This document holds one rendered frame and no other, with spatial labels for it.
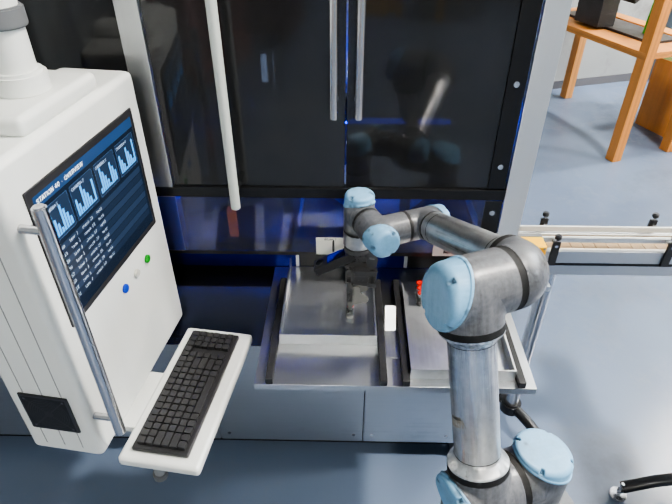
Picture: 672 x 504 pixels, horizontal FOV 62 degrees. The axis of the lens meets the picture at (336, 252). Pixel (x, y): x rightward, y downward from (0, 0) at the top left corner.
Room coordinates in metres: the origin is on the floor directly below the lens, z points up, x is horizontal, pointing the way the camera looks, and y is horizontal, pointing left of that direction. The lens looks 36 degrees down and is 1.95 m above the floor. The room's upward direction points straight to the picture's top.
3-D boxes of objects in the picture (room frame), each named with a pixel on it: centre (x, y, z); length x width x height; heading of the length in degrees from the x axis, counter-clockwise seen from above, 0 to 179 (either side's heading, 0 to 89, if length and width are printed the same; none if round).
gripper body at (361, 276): (1.16, -0.06, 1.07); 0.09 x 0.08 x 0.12; 89
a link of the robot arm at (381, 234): (1.08, -0.11, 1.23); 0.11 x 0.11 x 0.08; 22
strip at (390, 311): (1.08, -0.15, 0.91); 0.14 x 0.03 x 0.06; 179
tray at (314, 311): (1.23, 0.02, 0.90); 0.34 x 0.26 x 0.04; 179
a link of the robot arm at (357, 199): (1.16, -0.06, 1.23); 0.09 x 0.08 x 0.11; 22
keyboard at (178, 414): (0.97, 0.38, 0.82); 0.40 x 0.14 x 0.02; 171
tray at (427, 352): (1.11, -0.32, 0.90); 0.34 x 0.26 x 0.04; 178
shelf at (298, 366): (1.15, -0.15, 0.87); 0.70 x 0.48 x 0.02; 89
